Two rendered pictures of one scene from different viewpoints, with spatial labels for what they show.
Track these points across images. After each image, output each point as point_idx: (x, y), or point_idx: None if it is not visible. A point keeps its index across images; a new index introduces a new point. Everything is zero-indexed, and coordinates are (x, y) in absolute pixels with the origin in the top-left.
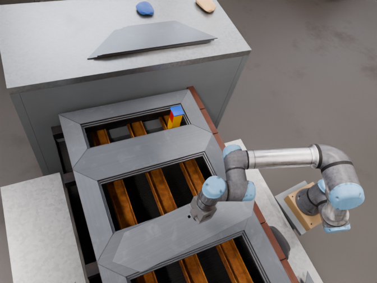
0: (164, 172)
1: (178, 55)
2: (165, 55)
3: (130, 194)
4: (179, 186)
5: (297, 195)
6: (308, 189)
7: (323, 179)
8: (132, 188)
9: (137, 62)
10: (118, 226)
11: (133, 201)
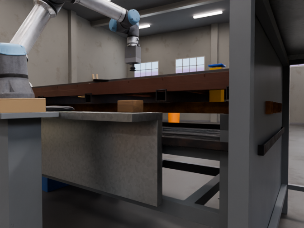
0: (189, 136)
1: (277, 8)
2: (283, 14)
3: (194, 131)
4: (165, 135)
5: (33, 93)
6: (26, 74)
7: (64, 2)
8: (197, 132)
9: (281, 28)
10: (180, 129)
11: (187, 131)
